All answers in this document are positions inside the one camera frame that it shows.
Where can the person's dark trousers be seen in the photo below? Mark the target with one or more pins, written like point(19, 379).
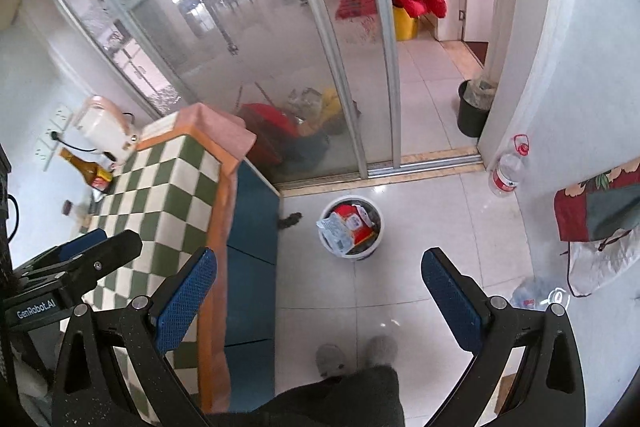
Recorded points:
point(350, 397)

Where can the brown doormat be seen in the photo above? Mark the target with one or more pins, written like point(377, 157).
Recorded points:
point(476, 54)

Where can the white plastic bag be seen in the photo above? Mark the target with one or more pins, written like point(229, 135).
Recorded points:
point(600, 267)

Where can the glass sliding door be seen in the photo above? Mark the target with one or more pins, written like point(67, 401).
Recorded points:
point(225, 32)

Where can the red and white snack bag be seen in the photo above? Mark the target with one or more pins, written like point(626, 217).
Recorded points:
point(352, 224)

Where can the dark sauce bottle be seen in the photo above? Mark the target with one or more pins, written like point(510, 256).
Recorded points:
point(92, 171)

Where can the dark floor rag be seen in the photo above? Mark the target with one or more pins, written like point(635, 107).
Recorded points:
point(291, 221)

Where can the red patterned rug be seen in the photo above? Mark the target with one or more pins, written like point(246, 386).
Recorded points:
point(357, 2)

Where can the large clear water bottle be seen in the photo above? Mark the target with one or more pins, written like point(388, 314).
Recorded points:
point(507, 174)

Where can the white kitchen appliance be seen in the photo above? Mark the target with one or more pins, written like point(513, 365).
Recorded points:
point(102, 127)

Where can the yellow bin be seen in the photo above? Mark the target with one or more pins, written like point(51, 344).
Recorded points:
point(406, 26)

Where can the white plastic bucket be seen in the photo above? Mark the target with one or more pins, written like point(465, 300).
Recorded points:
point(350, 255)

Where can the white wall socket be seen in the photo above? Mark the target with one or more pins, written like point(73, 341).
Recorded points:
point(60, 118)
point(46, 153)

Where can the clear lidded jar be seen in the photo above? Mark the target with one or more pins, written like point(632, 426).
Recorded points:
point(71, 209)

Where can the grey slipper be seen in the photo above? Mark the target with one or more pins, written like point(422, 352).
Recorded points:
point(331, 359)

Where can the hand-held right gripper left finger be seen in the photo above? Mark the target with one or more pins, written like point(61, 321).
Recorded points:
point(185, 292)

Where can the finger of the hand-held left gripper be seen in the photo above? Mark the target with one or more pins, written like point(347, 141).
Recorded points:
point(112, 252)
point(82, 244)

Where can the black waste bin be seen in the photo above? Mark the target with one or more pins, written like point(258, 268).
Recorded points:
point(470, 117)

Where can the crushed clear plastic bottle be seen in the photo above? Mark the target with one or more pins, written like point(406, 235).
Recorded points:
point(537, 292)

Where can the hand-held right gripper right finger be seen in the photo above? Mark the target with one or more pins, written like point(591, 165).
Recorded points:
point(450, 297)

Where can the floral patterned cloth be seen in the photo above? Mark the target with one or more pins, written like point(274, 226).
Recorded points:
point(600, 207)

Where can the blue cabinet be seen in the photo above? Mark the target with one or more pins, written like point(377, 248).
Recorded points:
point(250, 227)

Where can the green white checkered tablecloth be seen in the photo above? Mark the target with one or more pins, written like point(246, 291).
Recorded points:
point(165, 187)

